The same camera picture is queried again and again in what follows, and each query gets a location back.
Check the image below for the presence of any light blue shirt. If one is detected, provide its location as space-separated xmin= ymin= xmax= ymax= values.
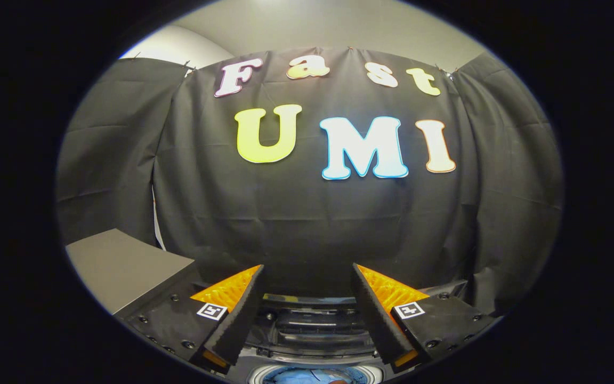
xmin=263 ymin=368 xmax=351 ymax=384

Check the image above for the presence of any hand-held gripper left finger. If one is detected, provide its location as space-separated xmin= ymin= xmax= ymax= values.
xmin=118 ymin=264 xmax=265 ymax=371

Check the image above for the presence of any dark grey washing machine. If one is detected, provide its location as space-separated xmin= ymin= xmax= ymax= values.
xmin=200 ymin=280 xmax=468 ymax=384

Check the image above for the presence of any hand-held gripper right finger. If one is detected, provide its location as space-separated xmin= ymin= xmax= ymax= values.
xmin=351 ymin=263 xmax=502 ymax=371

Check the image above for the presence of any grey cabinet with dark top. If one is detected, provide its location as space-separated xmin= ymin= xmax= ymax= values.
xmin=66 ymin=228 xmax=202 ymax=319

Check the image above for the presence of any black backdrop cloth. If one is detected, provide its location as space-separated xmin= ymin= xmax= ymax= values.
xmin=55 ymin=47 xmax=563 ymax=315

